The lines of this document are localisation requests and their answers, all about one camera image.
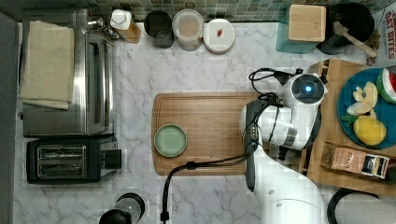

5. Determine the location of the oat bites cereal box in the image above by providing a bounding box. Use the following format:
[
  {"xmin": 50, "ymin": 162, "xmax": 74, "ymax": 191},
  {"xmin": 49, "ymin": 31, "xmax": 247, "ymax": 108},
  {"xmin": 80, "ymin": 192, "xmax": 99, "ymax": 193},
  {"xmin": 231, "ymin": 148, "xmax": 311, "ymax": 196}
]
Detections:
[{"xmin": 366, "ymin": 0, "xmax": 395, "ymax": 67}]

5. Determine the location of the large wooden cutting board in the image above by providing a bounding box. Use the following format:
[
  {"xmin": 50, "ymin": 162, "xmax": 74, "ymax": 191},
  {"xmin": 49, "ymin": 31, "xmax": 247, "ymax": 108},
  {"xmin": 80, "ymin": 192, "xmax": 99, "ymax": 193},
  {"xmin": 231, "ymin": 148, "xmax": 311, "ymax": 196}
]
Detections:
[{"xmin": 151, "ymin": 91, "xmax": 258, "ymax": 176}]

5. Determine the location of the plush watermelon slice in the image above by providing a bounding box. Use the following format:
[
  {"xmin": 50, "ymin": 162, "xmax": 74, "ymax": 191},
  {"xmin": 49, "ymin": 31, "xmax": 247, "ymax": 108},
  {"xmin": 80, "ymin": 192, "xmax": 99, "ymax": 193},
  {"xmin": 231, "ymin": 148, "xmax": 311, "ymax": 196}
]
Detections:
[{"xmin": 376, "ymin": 68, "xmax": 396, "ymax": 104}]

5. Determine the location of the green ceramic bowl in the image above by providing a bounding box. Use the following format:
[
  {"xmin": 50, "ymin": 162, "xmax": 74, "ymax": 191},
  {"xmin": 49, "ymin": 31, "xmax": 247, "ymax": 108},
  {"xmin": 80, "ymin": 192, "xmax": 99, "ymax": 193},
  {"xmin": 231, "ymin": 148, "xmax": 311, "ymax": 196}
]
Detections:
[{"xmin": 153, "ymin": 124, "xmax": 188, "ymax": 158}]

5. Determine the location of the teal box with wooden lid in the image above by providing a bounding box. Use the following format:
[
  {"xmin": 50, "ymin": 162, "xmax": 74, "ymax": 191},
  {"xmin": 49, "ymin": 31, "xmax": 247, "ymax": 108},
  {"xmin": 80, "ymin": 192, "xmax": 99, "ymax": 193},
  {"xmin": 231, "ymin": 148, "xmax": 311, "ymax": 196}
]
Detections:
[{"xmin": 276, "ymin": 5, "xmax": 327, "ymax": 54}]

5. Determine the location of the yellow plush lemon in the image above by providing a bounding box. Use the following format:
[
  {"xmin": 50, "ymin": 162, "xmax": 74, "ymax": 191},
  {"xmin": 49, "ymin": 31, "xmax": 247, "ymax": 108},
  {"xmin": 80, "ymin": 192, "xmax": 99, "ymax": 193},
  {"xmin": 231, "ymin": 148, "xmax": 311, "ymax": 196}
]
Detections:
[{"xmin": 353, "ymin": 116, "xmax": 387, "ymax": 146}]

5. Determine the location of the white lidded bottle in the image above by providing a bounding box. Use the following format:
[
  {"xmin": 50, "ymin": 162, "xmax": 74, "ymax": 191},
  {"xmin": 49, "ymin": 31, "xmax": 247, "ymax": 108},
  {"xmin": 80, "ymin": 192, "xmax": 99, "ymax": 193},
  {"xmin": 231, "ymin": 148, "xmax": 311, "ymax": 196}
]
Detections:
[{"xmin": 110, "ymin": 9, "xmax": 141, "ymax": 44}]

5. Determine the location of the white canister with red knob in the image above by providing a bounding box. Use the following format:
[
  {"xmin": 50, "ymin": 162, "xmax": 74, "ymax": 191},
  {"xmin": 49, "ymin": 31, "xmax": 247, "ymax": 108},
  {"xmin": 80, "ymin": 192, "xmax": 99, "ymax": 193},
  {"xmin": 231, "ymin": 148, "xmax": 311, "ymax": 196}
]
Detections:
[{"xmin": 204, "ymin": 19, "xmax": 235, "ymax": 54}]

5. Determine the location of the blue round plate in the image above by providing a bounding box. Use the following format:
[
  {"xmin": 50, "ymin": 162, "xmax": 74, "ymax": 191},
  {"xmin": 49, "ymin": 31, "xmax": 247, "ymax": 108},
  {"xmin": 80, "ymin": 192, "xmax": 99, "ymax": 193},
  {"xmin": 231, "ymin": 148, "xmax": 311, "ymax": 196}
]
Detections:
[{"xmin": 336, "ymin": 68, "xmax": 396, "ymax": 149}]

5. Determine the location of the clear pasta jar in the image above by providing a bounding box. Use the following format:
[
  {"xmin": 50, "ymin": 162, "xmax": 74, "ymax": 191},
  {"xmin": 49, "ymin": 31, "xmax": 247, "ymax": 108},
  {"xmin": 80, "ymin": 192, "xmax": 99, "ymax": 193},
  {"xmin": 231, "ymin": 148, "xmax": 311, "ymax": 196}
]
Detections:
[{"xmin": 172, "ymin": 9, "xmax": 204, "ymax": 51}]

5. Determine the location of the dark empty canister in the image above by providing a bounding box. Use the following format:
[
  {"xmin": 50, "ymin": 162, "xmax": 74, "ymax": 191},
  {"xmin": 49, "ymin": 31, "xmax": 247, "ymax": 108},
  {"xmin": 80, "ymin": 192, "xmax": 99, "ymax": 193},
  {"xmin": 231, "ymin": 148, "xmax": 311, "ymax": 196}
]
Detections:
[{"xmin": 144, "ymin": 10, "xmax": 174, "ymax": 49}]

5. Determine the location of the black toaster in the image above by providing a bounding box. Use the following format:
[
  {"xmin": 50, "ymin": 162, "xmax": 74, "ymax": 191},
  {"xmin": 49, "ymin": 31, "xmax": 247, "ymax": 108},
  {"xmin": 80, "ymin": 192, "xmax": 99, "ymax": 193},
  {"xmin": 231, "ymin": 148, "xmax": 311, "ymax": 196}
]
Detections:
[{"xmin": 26, "ymin": 135, "xmax": 121, "ymax": 185}]

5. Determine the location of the wooden tea bag box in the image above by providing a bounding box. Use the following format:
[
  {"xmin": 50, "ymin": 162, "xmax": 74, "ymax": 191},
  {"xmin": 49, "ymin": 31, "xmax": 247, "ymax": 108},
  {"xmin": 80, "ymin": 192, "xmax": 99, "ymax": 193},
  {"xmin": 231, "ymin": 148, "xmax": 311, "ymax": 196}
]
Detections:
[{"xmin": 320, "ymin": 143, "xmax": 395, "ymax": 184}]

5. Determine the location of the black utensil pot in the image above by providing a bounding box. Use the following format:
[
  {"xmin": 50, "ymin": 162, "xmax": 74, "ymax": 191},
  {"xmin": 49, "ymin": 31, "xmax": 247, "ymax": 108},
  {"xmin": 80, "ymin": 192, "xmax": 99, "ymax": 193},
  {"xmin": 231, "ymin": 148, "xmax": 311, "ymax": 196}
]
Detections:
[{"xmin": 317, "ymin": 3, "xmax": 375, "ymax": 55}]

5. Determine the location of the wooden drawer cabinet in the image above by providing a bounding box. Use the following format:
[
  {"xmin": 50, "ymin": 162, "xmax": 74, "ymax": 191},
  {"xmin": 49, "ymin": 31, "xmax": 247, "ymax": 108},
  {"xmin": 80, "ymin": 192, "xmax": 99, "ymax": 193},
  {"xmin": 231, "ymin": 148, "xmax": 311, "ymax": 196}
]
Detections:
[{"xmin": 307, "ymin": 58, "xmax": 396, "ymax": 196}]

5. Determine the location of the cream plush banana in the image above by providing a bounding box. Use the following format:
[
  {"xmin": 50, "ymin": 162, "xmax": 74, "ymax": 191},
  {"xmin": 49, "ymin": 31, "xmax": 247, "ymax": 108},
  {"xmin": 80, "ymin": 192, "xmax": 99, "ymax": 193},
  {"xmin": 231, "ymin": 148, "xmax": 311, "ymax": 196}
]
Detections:
[{"xmin": 346, "ymin": 81, "xmax": 378, "ymax": 118}]

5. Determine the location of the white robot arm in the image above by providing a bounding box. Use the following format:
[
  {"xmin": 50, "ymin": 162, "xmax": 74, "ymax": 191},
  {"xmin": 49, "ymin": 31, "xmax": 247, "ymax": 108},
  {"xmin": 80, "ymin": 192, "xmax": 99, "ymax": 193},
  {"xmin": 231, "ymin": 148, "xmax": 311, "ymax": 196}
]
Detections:
[{"xmin": 240, "ymin": 74, "xmax": 328, "ymax": 224}]

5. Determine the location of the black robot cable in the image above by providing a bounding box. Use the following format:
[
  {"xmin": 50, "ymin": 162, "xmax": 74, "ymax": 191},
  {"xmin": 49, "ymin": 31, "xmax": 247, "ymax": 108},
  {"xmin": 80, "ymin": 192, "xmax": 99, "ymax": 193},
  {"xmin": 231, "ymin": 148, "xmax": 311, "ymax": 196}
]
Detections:
[{"xmin": 160, "ymin": 67, "xmax": 304, "ymax": 223}]

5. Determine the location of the beige folded towel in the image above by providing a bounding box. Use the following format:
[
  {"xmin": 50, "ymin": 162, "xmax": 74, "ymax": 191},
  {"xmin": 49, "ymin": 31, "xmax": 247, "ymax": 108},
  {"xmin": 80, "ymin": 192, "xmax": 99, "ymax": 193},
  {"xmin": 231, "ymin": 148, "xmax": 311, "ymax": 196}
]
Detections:
[{"xmin": 21, "ymin": 21, "xmax": 75, "ymax": 110}]

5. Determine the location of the stainless toaster oven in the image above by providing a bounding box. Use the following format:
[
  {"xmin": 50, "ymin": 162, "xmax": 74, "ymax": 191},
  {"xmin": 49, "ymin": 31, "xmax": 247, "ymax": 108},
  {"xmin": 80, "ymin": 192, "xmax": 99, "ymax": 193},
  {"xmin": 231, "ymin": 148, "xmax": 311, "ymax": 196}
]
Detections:
[{"xmin": 21, "ymin": 8, "xmax": 115, "ymax": 137}]

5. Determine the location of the wooden spoon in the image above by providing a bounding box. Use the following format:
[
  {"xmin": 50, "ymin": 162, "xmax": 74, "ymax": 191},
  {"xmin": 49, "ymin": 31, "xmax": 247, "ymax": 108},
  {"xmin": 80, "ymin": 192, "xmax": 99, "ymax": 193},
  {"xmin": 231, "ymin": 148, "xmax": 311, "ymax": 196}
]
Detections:
[{"xmin": 332, "ymin": 21, "xmax": 377, "ymax": 57}]

